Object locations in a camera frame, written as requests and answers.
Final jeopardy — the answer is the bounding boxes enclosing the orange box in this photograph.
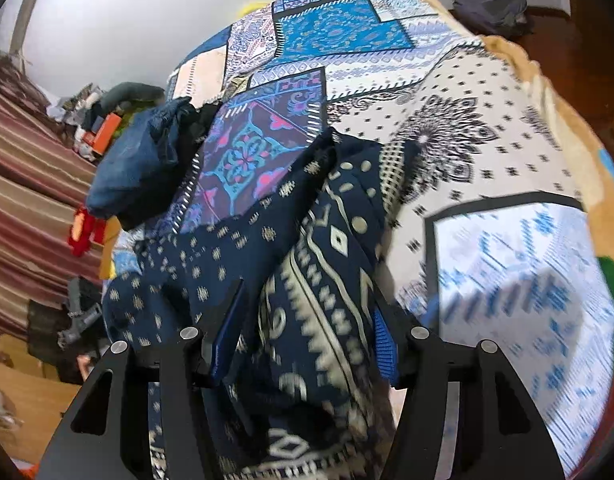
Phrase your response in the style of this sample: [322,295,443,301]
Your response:
[91,113,121,155]

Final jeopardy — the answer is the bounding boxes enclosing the striped maroon curtain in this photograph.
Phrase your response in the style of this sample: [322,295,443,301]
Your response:
[0,55,101,339]

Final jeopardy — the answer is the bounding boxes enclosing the blue patchwork bed cover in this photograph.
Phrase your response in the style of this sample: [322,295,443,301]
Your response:
[104,0,614,478]

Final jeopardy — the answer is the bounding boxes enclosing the navy patterned large garment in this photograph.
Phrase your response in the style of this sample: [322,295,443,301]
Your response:
[103,129,419,479]

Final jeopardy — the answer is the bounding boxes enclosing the grey backpack on floor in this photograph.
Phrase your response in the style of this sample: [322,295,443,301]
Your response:
[452,0,528,38]

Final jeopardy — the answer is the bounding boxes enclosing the dark green plush bag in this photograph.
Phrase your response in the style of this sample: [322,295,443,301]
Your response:
[100,81,165,114]

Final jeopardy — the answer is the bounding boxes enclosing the folded blue denim clothes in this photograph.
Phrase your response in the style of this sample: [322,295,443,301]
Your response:
[84,98,217,229]

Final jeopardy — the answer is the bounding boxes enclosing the red bag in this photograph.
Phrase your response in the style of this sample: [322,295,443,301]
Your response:
[67,206,106,257]

